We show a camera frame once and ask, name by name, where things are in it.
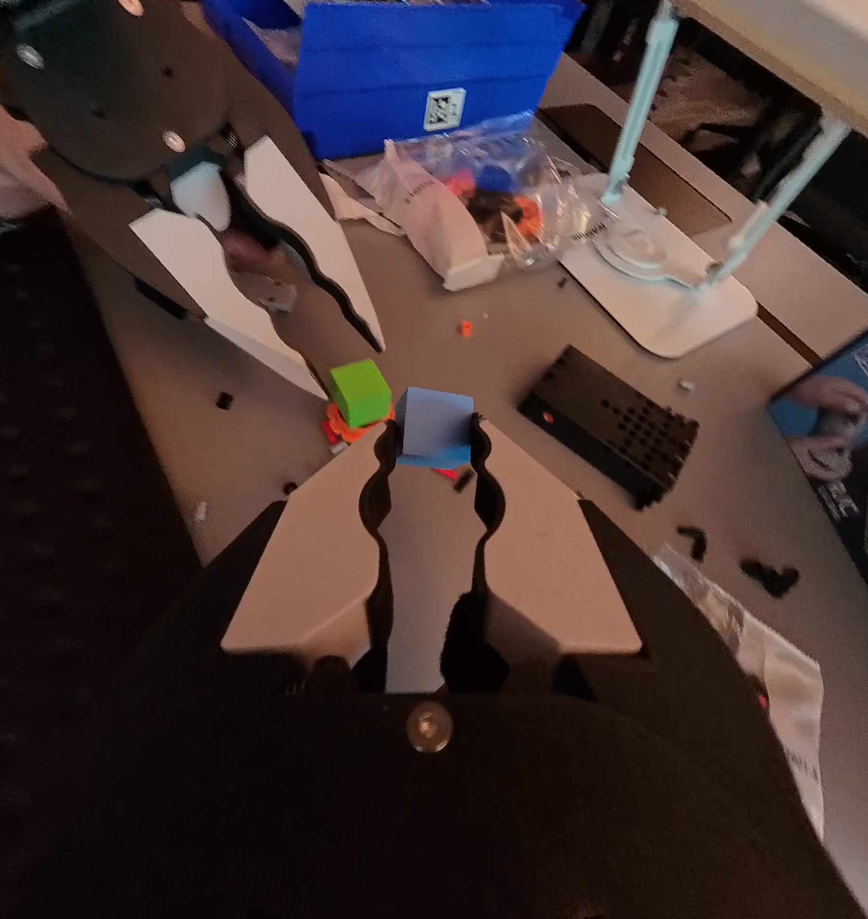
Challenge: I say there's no person's left hand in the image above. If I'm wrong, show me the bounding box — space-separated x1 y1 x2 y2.
0 50 69 220

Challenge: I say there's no torn white bag piece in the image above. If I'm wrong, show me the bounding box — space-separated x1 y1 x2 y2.
322 171 407 235

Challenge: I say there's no brown desk cable hatch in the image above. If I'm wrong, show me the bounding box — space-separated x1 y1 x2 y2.
540 102 734 239

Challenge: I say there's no white label parts bag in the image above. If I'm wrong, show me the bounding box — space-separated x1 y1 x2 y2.
379 139 504 292

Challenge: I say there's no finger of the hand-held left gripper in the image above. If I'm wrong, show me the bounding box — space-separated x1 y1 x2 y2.
242 135 387 354
129 208 331 401

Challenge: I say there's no black office chair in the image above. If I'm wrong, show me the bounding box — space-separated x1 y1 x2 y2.
570 0 868 303

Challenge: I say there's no green foam cube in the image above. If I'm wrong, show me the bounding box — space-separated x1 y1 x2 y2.
329 358 394 426

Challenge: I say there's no clear plastic parts bag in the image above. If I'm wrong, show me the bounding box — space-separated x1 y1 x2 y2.
652 541 827 842

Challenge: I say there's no black perforated pad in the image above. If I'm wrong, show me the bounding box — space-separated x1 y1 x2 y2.
0 208 203 919

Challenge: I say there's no orange gear wheel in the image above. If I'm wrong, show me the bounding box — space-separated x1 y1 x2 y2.
324 401 396 450

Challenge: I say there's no white booklet stand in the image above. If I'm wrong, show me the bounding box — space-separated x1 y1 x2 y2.
558 0 868 359

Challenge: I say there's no blue robot kit box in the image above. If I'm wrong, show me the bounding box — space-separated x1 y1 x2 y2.
766 307 868 634

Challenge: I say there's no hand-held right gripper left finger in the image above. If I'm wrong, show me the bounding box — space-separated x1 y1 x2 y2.
221 421 395 694

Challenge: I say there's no black perforated building plate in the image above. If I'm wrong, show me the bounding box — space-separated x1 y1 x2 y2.
517 344 701 512

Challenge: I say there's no flat grey plate with holes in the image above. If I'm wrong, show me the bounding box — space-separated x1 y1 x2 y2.
232 270 299 315

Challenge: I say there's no blue foam cube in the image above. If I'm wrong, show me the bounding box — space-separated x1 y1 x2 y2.
392 387 475 468

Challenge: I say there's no large clear warning bag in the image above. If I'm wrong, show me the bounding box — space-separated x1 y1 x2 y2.
319 111 609 271

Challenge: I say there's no long blue plastic bin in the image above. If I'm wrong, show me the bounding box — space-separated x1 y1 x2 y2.
202 0 586 161

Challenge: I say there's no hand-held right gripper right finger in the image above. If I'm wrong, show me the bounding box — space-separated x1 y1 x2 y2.
441 413 643 694

